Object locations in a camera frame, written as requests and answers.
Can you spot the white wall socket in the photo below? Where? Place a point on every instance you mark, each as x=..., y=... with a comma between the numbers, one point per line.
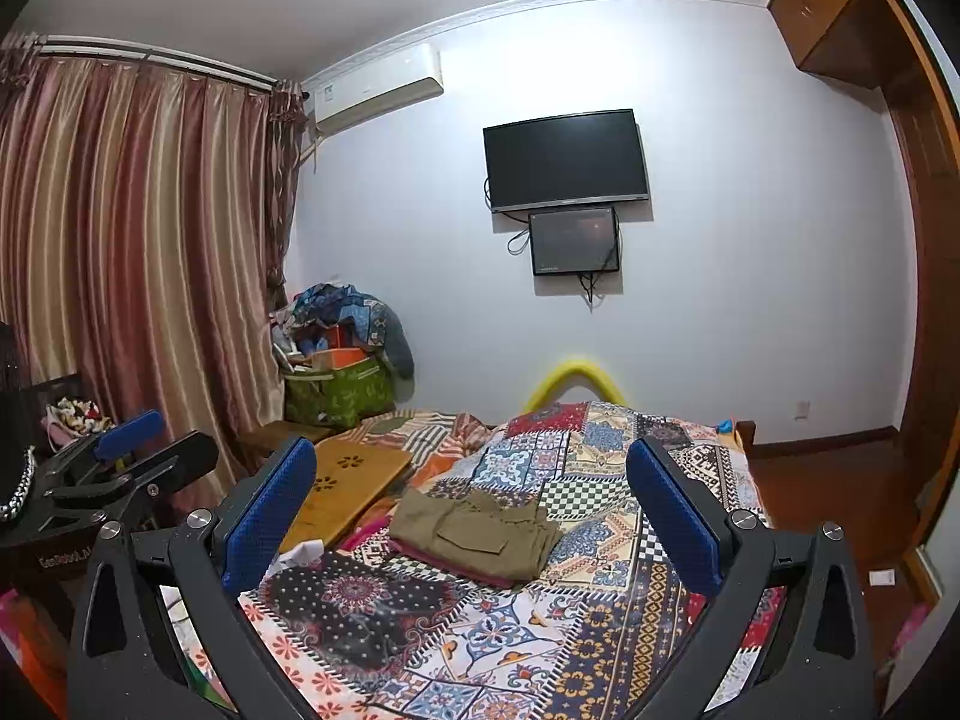
x=803, y=409

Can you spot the floral cloth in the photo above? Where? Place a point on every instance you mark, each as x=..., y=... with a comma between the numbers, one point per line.
x=75, y=416

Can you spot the black wall television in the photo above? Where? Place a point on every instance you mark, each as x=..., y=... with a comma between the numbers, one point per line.
x=562, y=157

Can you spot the white air conditioner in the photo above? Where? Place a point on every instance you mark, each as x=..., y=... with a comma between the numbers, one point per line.
x=375, y=94

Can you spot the brown low table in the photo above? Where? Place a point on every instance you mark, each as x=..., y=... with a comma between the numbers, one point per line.
x=274, y=431

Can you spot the yellow foam tube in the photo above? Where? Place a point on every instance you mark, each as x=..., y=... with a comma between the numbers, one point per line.
x=577, y=367

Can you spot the white paper piece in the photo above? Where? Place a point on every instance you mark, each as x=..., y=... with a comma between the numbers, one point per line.
x=882, y=577

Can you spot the white crumpled cloth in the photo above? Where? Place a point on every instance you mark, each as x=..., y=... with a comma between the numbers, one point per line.
x=296, y=559

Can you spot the khaki pants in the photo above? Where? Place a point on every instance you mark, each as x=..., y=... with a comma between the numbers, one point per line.
x=480, y=532

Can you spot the curtain rod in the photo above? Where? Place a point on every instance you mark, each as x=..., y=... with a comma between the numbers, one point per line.
x=187, y=67

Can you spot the green fabric bag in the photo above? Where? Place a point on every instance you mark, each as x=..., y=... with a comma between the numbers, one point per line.
x=345, y=397

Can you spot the orange cardboard box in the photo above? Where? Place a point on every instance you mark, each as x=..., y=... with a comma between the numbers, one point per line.
x=337, y=356

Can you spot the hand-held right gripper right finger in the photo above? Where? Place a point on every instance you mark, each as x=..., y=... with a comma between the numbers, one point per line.
x=675, y=517

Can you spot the small black monitor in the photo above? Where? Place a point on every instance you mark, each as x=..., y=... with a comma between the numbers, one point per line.
x=574, y=240

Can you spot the pink soft item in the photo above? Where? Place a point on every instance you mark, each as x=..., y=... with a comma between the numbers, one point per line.
x=915, y=626

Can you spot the air conditioner pipe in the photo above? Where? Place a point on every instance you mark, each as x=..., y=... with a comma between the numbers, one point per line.
x=315, y=146

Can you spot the green storage bag with clothes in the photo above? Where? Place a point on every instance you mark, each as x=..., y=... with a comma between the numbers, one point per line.
x=352, y=315

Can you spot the patchwork printed bedspread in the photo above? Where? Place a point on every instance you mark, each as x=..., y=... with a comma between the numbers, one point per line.
x=450, y=615

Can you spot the wooden lap desk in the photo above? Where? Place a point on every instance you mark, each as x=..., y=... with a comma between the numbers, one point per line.
x=345, y=480

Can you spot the striped brown curtain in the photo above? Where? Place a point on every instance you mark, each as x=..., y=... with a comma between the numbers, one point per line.
x=150, y=240

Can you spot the wooden wardrobe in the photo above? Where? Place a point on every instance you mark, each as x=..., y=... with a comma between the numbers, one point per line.
x=832, y=7

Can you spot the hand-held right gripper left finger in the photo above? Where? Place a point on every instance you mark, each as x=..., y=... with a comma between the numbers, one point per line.
x=270, y=517

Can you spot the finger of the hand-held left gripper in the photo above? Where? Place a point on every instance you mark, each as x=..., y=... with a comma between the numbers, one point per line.
x=131, y=431
x=184, y=457

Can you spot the wooden bed frame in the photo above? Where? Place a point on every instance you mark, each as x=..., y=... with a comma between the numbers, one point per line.
x=746, y=439

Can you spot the small blue toy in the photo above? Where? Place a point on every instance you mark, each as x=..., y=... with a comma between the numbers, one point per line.
x=727, y=427

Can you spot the pink orange bag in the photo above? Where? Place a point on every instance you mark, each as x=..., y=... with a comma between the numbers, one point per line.
x=30, y=652

